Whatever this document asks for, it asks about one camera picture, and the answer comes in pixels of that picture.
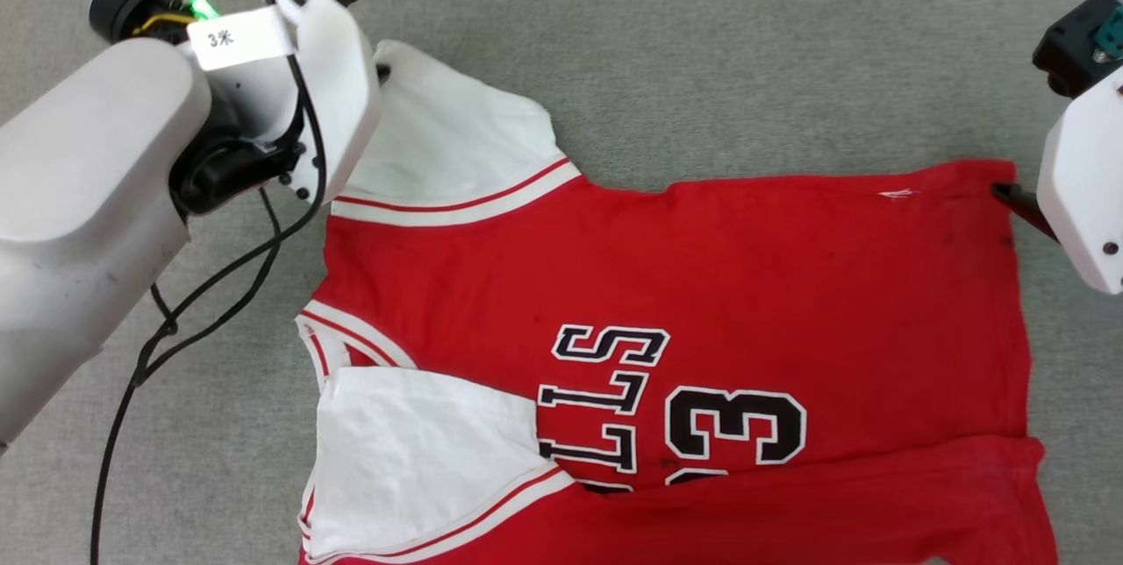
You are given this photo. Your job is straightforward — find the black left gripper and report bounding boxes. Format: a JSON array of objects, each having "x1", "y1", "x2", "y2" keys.
[{"x1": 88, "y1": 0, "x2": 392, "y2": 217}]

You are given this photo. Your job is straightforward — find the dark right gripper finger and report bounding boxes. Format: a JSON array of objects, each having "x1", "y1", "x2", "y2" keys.
[{"x1": 991, "y1": 183, "x2": 1059, "y2": 242}]

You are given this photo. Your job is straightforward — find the red white basketball jersey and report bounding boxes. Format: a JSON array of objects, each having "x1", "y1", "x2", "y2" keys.
[{"x1": 296, "y1": 40, "x2": 1060, "y2": 565}]

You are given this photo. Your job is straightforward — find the white paper label tag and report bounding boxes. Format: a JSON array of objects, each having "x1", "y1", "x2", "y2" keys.
[{"x1": 187, "y1": 5, "x2": 296, "y2": 72}]

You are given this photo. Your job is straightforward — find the grey fabric sofa seat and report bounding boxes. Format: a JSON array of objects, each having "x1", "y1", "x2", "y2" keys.
[{"x1": 0, "y1": 0, "x2": 1123, "y2": 565}]

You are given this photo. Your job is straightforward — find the thin black cable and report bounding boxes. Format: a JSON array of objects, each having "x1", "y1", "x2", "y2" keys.
[
  {"x1": 132, "y1": 188, "x2": 286, "y2": 386},
  {"x1": 88, "y1": 0, "x2": 330, "y2": 565}
]

